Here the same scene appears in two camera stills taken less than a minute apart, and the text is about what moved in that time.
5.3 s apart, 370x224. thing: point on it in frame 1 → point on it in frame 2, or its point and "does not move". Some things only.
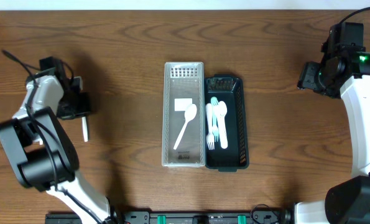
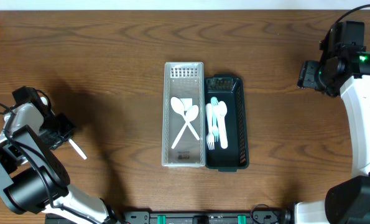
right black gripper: (309, 79) does not move
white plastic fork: (215, 125) does not move
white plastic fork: (210, 138) does not move
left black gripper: (77, 107) → (62, 131)
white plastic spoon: (190, 112) does not move
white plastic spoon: (84, 129) → (178, 107)
